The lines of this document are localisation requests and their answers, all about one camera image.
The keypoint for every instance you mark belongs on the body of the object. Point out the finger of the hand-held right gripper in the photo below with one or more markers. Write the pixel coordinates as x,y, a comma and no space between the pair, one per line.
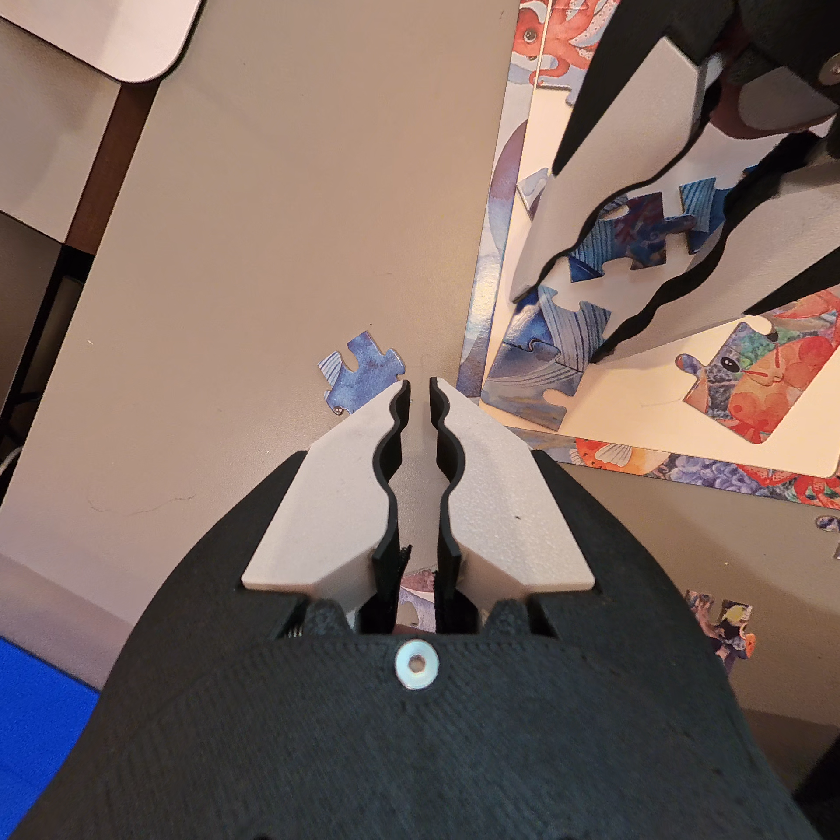
623,131
774,249

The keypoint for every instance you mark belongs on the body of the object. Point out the dark blue striped puzzle piece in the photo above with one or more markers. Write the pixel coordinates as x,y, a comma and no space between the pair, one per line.
702,210

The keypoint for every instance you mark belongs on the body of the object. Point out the blue swoosh corner puzzle piece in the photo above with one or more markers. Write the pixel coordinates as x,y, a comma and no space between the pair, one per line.
525,394

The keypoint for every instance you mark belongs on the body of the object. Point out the sea print jigsaw puzzle board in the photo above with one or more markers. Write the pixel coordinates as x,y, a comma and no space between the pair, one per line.
656,407

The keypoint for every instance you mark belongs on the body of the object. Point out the blue white puzzle piece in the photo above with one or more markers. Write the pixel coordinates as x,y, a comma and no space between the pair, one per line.
722,630

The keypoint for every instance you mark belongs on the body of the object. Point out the pink coral seahorse puzzle piece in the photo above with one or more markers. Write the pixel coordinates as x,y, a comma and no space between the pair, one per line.
646,229

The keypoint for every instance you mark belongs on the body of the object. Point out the red octopus head puzzle piece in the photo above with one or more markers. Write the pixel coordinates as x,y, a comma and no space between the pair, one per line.
571,39

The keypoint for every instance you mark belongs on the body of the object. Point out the dark blue striped whale piece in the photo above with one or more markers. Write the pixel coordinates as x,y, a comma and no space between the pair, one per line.
564,321

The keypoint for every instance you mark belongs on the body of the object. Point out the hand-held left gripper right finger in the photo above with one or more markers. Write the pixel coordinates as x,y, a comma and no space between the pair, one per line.
525,525

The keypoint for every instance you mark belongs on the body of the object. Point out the pale blue purple puzzle piece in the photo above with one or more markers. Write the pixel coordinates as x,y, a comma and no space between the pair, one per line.
417,590

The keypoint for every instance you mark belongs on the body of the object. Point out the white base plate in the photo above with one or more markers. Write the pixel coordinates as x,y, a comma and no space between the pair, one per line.
98,33

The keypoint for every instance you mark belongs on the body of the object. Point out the blue plastic bin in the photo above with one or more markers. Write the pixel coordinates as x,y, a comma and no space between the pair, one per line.
33,722

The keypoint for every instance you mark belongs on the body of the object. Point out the dark blue whale eye piece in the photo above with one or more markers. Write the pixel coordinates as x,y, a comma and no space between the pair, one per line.
361,374

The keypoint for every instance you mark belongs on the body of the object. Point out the joined orange crab puzzle pieces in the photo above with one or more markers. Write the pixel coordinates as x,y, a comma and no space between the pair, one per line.
774,387

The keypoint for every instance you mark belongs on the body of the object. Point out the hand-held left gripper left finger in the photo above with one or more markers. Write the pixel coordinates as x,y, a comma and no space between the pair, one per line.
315,525

